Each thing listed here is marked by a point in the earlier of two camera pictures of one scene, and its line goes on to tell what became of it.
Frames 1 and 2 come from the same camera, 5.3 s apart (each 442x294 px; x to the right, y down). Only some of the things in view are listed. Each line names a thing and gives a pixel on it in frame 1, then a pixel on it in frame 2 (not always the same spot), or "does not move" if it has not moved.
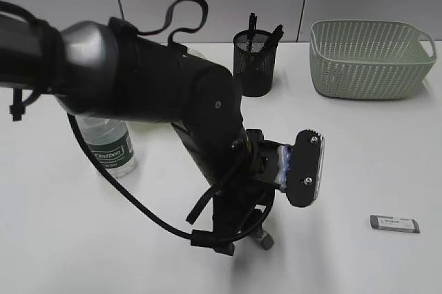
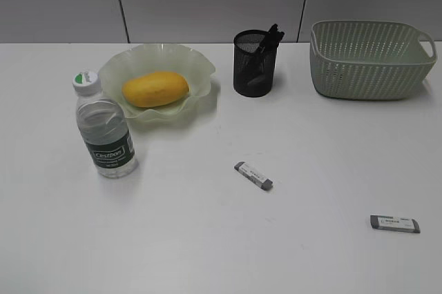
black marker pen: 252,29 to 266,45
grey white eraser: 266,240 to 257,79
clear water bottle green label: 112,141 does not move
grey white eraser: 393,223 does not move
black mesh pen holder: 254,64 does not move
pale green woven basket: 369,59 does not move
